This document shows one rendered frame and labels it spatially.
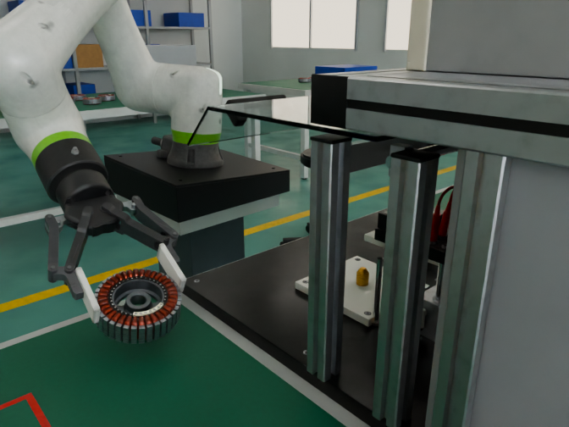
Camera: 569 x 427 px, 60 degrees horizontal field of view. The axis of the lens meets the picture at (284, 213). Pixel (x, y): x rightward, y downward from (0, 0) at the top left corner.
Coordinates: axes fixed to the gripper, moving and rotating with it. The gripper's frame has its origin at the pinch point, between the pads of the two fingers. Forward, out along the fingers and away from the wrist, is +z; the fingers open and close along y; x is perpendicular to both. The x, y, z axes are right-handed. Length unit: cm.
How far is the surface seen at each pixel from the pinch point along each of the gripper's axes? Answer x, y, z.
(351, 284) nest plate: 0.7, -30.3, 12.0
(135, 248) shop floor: -173, -76, -128
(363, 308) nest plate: 3.9, -26.1, 17.3
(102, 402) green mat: -2.7, 8.7, 11.3
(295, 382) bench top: 2.6, -11.0, 21.3
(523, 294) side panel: 33.8, -12.5, 30.9
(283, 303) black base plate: -2.1, -19.4, 9.3
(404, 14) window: -130, -492, -319
